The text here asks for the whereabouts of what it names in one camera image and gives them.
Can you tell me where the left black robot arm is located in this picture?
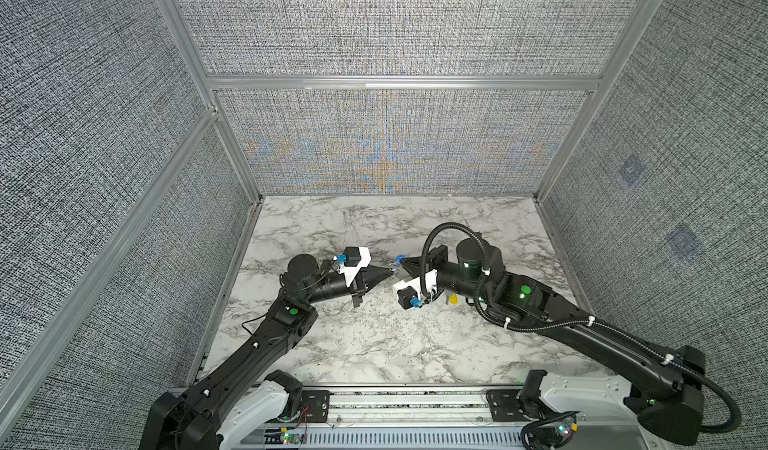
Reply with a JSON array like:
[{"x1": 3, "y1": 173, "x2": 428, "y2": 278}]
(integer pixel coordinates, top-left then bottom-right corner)
[{"x1": 139, "y1": 247, "x2": 393, "y2": 449}]

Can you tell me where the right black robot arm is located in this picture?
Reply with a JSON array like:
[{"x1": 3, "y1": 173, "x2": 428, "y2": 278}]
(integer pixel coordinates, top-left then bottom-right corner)
[{"x1": 426, "y1": 238, "x2": 706, "y2": 446}]

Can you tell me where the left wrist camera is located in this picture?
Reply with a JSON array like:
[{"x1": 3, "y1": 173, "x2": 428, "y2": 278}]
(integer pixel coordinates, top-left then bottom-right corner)
[{"x1": 335, "y1": 246, "x2": 371, "y2": 287}]

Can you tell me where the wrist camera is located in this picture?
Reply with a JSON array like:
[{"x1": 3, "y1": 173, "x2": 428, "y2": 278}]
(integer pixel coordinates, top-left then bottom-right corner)
[
  {"x1": 335, "y1": 246, "x2": 371, "y2": 287},
  {"x1": 393, "y1": 270, "x2": 438, "y2": 310}
]

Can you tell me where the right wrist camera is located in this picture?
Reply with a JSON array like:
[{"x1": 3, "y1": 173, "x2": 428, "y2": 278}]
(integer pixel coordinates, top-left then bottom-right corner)
[{"x1": 393, "y1": 270, "x2": 438, "y2": 310}]

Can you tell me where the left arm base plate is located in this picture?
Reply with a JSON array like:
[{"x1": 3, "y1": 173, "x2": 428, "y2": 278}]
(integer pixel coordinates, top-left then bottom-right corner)
[{"x1": 291, "y1": 390, "x2": 331, "y2": 425}]

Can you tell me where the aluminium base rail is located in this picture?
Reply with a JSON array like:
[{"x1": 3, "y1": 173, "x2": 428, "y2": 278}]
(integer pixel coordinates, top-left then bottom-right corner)
[{"x1": 149, "y1": 385, "x2": 673, "y2": 450}]

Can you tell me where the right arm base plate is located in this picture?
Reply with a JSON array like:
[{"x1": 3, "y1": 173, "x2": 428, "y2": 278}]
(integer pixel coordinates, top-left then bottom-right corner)
[{"x1": 485, "y1": 388, "x2": 565, "y2": 422}]

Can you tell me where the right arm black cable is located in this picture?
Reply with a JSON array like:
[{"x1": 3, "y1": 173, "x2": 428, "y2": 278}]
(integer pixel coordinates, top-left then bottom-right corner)
[{"x1": 419, "y1": 221, "x2": 743, "y2": 434}]

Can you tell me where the aluminium enclosure frame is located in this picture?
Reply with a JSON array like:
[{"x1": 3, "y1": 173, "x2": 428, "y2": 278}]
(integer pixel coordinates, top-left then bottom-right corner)
[{"x1": 0, "y1": 0, "x2": 682, "y2": 415}]

